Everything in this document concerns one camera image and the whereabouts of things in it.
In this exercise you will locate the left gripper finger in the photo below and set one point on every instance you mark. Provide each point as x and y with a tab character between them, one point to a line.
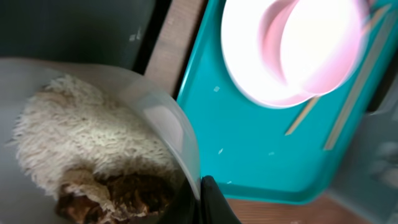
214	207

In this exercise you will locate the rice food waste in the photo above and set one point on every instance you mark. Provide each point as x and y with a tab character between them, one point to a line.
93	155

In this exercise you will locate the pink shallow bowl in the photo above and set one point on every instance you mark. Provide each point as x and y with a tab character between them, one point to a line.
282	53

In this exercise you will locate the grey metal bowl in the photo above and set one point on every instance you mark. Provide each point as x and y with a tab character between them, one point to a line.
22	201

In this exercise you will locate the wooden chopstick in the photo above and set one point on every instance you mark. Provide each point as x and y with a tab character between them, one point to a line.
360	81
375	17

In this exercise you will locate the teal serving tray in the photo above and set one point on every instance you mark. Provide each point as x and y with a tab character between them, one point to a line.
244	147

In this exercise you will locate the black tray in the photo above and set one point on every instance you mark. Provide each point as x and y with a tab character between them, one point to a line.
121	33

